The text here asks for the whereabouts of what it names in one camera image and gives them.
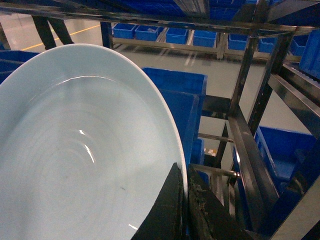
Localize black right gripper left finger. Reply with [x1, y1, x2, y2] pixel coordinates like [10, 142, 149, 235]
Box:
[132, 162, 184, 240]

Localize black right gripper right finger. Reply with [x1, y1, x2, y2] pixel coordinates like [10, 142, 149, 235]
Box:
[187, 166, 252, 240]

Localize light blue round plate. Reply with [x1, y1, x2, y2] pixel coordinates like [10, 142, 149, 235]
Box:
[0, 44, 187, 240]

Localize steel shelf rack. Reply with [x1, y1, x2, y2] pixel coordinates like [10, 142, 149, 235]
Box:
[0, 0, 320, 240]

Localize blue crate lower right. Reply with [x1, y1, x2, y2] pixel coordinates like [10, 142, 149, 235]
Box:
[232, 126, 320, 235]

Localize large blue crate front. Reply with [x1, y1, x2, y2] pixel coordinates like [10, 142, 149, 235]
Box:
[160, 89, 199, 166]

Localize blue crate behind front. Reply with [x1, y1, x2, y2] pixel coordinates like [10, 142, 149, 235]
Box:
[142, 67, 208, 139]

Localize far low rack blue bins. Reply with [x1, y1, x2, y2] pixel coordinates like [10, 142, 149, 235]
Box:
[109, 22, 311, 63]

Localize blue crate left near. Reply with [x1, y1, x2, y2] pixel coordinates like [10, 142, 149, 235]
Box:
[0, 59, 24, 83]

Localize blue crate left far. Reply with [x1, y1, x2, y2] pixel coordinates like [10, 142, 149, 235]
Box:
[0, 50, 39, 62]

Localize person legs dark trousers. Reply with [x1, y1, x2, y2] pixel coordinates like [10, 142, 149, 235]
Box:
[31, 15, 75, 51]

